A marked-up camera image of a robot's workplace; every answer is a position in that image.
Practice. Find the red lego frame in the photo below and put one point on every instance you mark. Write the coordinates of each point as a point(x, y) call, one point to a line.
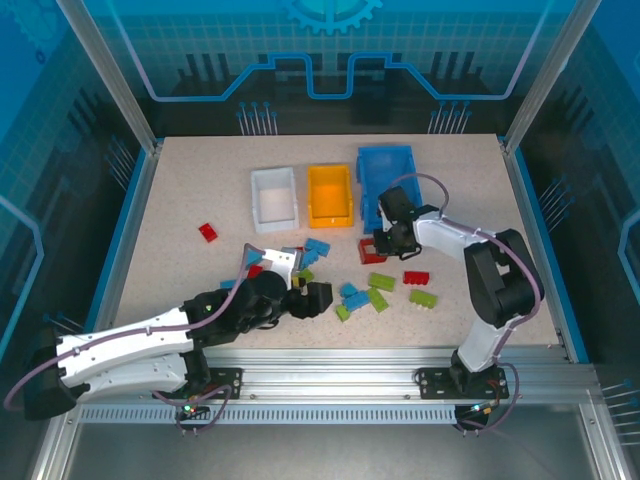
point(364, 252)

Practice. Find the small green lego brick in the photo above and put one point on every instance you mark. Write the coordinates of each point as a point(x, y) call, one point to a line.
point(343, 313)

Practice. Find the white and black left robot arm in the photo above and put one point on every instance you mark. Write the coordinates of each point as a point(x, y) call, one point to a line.
point(125, 345)

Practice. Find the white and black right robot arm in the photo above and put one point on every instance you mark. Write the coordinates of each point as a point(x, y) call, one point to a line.
point(500, 280)

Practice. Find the small red lego brick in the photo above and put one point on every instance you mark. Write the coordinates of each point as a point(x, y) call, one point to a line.
point(255, 271)

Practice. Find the blue sloped lego brick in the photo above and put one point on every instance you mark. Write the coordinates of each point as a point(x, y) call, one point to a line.
point(253, 258)

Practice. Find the blue plastic bin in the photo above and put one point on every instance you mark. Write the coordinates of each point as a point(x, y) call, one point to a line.
point(385, 165)

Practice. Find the white plastic bin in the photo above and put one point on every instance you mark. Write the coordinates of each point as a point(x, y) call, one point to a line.
point(275, 200)

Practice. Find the yellow plastic bin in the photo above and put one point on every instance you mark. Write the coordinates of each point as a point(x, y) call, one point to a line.
point(330, 195)

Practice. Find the blue table edge strip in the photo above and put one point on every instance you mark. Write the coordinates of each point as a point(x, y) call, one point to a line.
point(548, 240)
point(123, 225)

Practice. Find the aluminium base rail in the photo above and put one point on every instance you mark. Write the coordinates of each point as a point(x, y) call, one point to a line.
point(325, 375)

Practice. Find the aluminium table side rail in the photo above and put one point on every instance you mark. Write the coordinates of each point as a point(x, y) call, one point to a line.
point(526, 200)
point(135, 225)

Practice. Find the aluminium frame post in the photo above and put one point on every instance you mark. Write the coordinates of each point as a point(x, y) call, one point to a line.
point(550, 75)
point(110, 75)

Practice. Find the aluminium frame leg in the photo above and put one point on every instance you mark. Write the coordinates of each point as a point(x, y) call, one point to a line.
point(50, 450)
point(600, 440)

